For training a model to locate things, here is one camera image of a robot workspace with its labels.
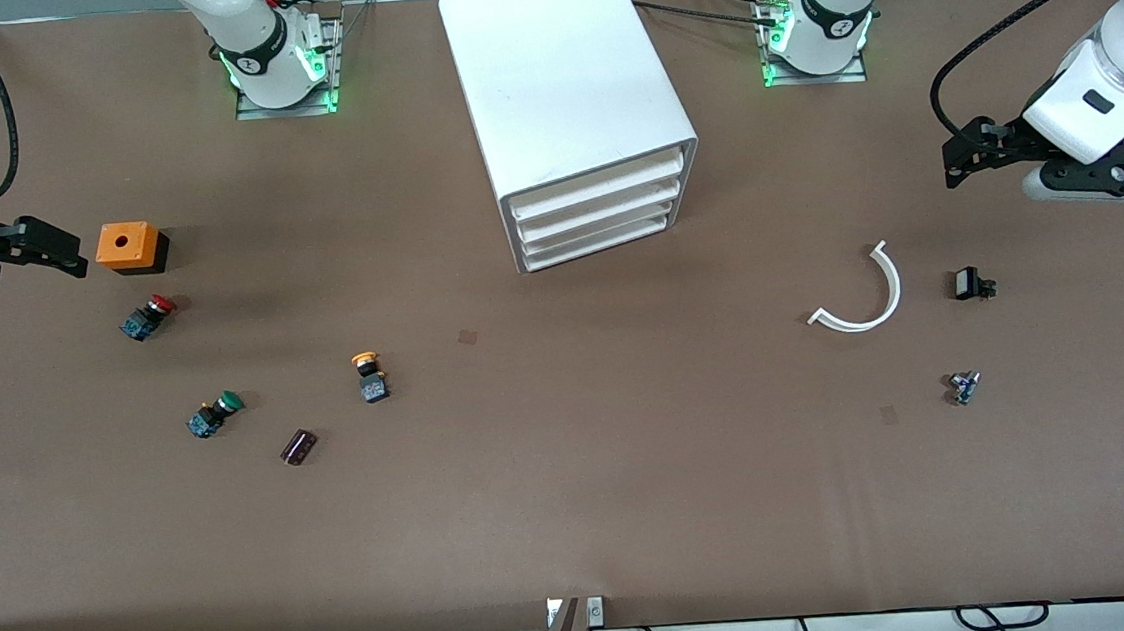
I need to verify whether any yellow push button switch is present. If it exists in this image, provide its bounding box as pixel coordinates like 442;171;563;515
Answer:
349;349;392;405

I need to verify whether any white curved plastic strip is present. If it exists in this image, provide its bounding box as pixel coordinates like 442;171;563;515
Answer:
801;239;905;337

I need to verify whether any dark purple small component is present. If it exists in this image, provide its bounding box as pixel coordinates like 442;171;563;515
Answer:
278;427;320;468

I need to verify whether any orange button enclosure box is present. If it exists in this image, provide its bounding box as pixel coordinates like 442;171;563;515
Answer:
93;219;171;279

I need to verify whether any red push button switch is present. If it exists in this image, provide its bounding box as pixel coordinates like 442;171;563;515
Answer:
117;294;180;343

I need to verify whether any small black switch part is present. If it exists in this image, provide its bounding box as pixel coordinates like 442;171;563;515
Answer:
953;264;999;304

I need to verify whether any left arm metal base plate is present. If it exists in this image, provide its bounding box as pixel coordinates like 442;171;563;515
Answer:
756;0;869;91

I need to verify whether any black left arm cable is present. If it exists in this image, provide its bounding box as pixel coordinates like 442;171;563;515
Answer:
921;0;1124;152

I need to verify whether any green push button switch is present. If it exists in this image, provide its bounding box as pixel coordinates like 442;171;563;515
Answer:
185;389;247;441

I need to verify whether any black base supply cable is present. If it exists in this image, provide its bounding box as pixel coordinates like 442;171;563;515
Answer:
633;0;781;38

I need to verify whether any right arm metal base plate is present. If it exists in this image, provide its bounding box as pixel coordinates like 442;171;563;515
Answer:
228;17;348;122

